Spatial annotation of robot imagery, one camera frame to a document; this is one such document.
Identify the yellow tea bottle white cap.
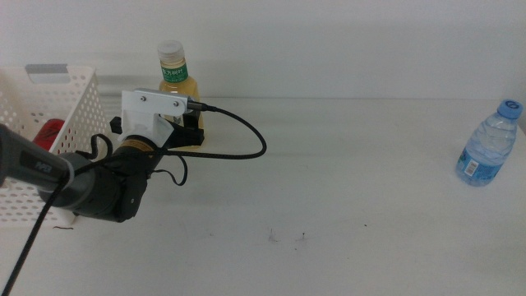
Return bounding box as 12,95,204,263
157,39,205,147

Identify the red cola can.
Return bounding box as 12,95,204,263
32,118,67,152

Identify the clear water bottle blue cap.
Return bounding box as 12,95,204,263
454,98,524,187

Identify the white perforated plastic basket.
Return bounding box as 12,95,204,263
0,64,111,226

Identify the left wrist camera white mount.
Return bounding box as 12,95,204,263
118,87,191,150

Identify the left thin black cable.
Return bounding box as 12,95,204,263
75,133,189,187

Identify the left braided black camera cable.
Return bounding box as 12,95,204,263
0,102,267,296

